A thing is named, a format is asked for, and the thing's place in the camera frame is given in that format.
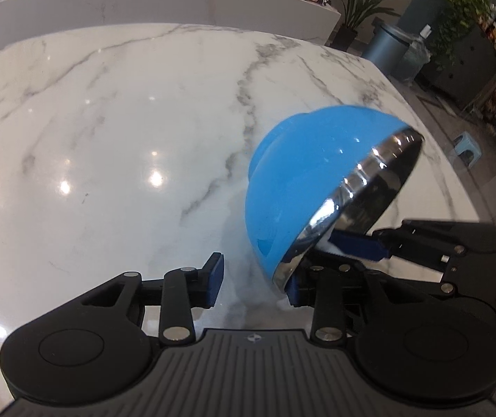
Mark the blue plastic stool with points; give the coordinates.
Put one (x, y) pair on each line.
(465, 143)

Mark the long-leaf plant in black pot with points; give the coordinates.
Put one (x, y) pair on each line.
(353, 11)

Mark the grey trash bin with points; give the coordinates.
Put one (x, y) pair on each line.
(382, 52)

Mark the white marble counter ledge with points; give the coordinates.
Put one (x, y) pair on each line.
(144, 0)

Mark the clear water jug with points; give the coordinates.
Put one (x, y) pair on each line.
(417, 57)

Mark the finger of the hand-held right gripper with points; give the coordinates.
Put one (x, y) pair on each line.
(358, 245)
(417, 285)

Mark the blue bowl with steel interior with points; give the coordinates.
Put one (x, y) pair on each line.
(308, 173)

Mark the leafy green trailing plant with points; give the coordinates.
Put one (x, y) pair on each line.
(460, 8)

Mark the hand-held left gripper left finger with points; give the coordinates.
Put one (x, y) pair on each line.
(214, 280)

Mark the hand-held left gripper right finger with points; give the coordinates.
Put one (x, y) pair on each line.
(293, 294)

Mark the dark grey cabinet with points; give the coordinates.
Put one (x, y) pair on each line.
(469, 71)

